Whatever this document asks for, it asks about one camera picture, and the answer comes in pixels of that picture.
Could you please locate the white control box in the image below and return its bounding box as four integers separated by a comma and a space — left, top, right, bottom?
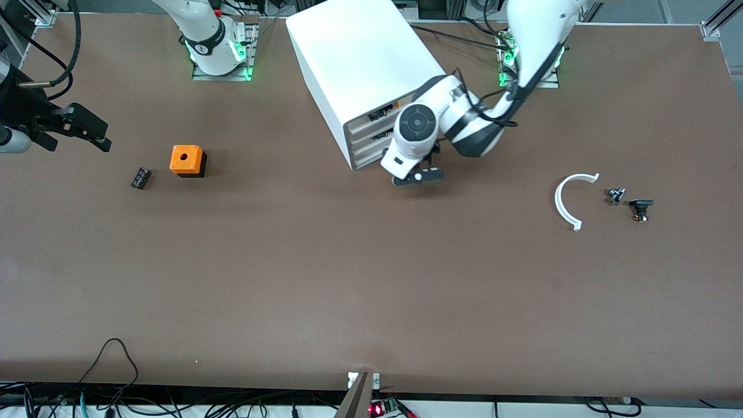
352, 129, 395, 158

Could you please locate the orange box with black base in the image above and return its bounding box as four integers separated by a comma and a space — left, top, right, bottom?
169, 145, 208, 178

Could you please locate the circuit board with red LED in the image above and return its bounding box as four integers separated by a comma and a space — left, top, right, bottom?
369, 398, 416, 418

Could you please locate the orange and black switch part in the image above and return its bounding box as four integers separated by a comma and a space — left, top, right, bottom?
369, 101, 401, 122

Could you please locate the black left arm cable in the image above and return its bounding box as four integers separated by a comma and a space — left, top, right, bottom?
452, 35, 558, 127

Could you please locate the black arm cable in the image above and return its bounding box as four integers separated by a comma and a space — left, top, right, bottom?
452, 35, 558, 127
0, 0, 82, 102

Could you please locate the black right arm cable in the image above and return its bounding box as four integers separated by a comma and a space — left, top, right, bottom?
0, 0, 82, 102

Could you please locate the aluminium frame profile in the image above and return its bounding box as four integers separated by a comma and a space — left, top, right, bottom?
34, 0, 59, 27
701, 0, 743, 40

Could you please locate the long black cable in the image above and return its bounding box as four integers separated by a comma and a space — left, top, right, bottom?
409, 24, 510, 52

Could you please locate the white semicircular bracket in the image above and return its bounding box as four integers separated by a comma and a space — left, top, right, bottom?
554, 172, 600, 232

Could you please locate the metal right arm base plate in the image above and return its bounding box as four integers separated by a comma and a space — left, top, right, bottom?
192, 23, 259, 82

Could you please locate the looped black cable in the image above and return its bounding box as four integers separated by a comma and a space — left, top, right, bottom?
78, 338, 140, 401

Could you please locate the black switch component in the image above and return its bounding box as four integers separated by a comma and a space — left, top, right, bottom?
629, 199, 655, 223

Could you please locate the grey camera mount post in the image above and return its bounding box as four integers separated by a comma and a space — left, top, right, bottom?
334, 372, 381, 418

